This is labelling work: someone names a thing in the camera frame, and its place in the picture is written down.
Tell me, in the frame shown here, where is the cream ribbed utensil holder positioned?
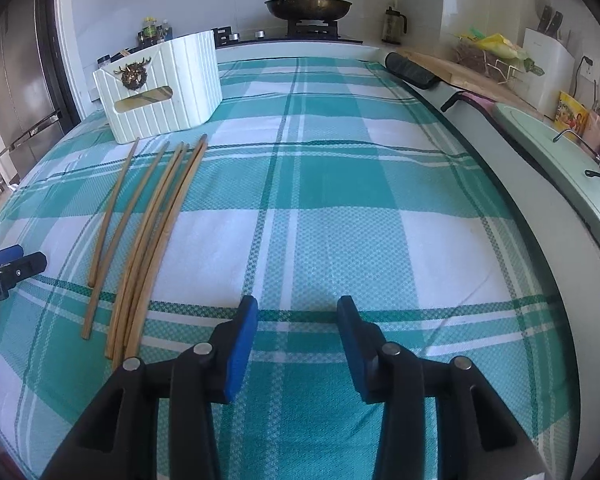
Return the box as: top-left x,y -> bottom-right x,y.
94,30 -> 222,144

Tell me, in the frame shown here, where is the wire basket with bags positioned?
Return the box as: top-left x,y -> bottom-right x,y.
454,28 -> 545,84

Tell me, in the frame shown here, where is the dark glass jar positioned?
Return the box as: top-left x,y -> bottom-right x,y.
381,6 -> 408,44

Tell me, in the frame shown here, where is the black wok with lid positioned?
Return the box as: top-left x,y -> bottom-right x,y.
265,0 -> 352,23

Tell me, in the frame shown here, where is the wooden cutting board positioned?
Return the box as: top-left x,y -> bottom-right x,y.
398,47 -> 544,120

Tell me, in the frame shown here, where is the sauce bottles group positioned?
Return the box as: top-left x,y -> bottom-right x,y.
137,16 -> 173,49

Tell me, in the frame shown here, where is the pink cloth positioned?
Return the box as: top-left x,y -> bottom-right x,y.
440,90 -> 496,116

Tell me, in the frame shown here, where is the yellow snack packet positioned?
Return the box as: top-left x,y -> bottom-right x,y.
554,91 -> 588,141

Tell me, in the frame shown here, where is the black gas stove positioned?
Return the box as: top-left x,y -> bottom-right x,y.
212,21 -> 363,48

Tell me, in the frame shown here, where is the white knife block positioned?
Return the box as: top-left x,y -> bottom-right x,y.
513,4 -> 574,118

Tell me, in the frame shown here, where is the teal plaid tablecloth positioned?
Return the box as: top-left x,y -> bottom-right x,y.
0,58 -> 579,479

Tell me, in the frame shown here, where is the green sink cover lid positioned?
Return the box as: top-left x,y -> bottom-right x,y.
493,103 -> 600,246

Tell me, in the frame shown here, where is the steel refrigerator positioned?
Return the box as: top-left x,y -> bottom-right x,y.
0,0 -> 80,184

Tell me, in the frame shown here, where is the black rolled mat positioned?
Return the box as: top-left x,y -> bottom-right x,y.
385,52 -> 440,90

